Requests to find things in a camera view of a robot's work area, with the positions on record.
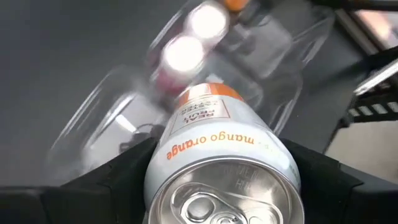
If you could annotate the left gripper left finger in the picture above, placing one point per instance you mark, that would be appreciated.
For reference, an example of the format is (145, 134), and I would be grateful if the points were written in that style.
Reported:
(93, 199)

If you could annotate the pink and white soda can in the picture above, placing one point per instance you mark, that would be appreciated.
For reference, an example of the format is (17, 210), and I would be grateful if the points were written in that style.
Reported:
(207, 20)
(183, 54)

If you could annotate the silver metal bracket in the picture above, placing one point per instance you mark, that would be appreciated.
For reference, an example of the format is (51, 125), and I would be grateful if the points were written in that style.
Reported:
(376, 77)

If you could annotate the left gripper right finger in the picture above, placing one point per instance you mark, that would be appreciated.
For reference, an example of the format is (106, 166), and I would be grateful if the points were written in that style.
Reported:
(335, 193)

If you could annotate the orange and white soda can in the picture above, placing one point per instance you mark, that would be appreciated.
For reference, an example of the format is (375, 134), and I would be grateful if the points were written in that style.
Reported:
(234, 3)
(217, 149)

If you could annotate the black block with white rectangles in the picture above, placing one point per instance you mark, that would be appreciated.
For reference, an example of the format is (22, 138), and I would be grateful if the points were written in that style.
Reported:
(363, 98)

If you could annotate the clear plastic bin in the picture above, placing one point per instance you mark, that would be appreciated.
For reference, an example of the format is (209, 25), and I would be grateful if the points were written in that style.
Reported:
(264, 49)
(280, 7)
(102, 130)

